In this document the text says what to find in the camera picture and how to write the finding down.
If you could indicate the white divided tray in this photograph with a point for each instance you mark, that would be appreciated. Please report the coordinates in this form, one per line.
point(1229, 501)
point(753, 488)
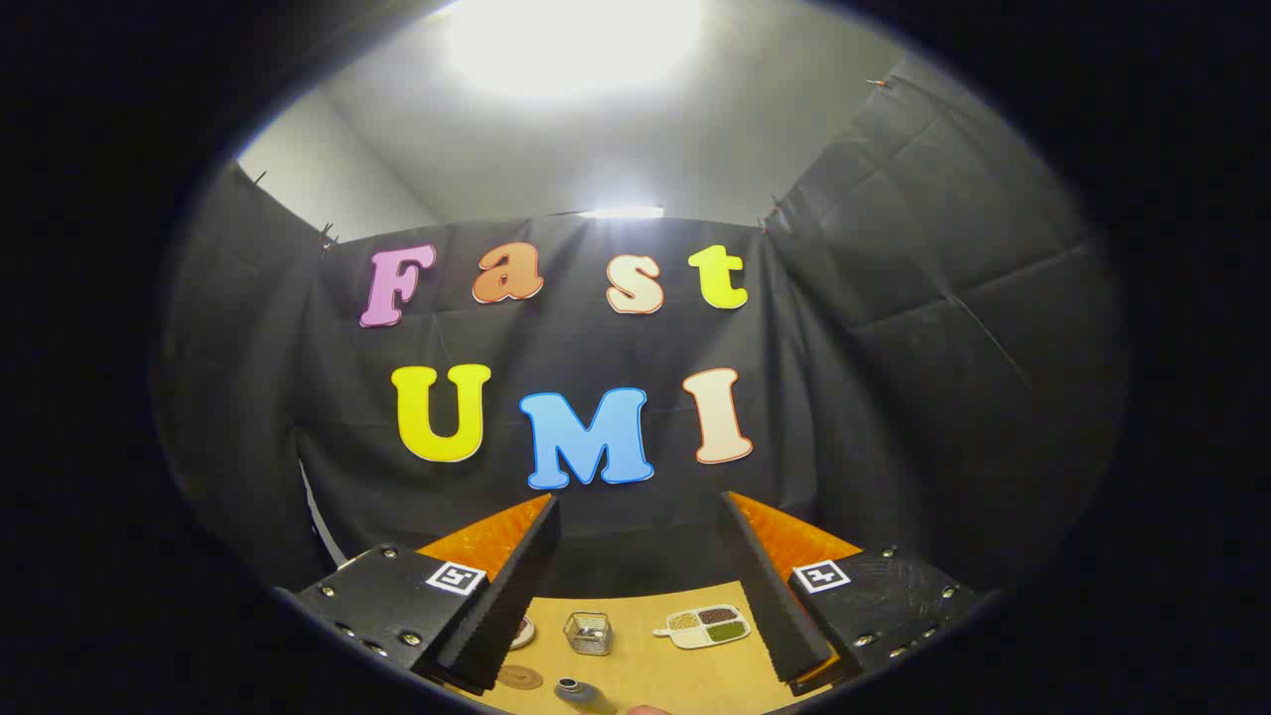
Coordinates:
point(705, 628)

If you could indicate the ceiling strip light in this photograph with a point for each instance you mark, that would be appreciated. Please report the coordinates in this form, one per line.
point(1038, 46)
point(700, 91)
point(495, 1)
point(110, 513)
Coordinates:
point(621, 213)

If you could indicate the round cork coaster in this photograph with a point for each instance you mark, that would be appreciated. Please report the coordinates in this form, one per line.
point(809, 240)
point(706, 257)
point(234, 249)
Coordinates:
point(519, 677)

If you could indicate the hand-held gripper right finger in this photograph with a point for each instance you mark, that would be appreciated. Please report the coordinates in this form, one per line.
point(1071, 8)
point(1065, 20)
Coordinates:
point(770, 596)

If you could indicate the small white plate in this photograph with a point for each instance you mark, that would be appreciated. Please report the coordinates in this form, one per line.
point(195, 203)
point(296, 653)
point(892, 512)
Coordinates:
point(523, 633)

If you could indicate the black backdrop cloth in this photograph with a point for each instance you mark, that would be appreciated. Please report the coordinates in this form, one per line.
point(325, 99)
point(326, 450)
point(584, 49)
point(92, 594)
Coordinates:
point(894, 348)

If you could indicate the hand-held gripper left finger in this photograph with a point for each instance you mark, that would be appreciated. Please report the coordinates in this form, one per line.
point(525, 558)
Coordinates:
point(506, 596)

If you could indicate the wooden table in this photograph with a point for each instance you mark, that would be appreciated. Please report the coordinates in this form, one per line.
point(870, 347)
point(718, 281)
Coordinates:
point(655, 675)

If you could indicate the silver bottle with green label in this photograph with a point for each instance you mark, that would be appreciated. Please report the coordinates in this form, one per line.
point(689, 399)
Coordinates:
point(581, 695)

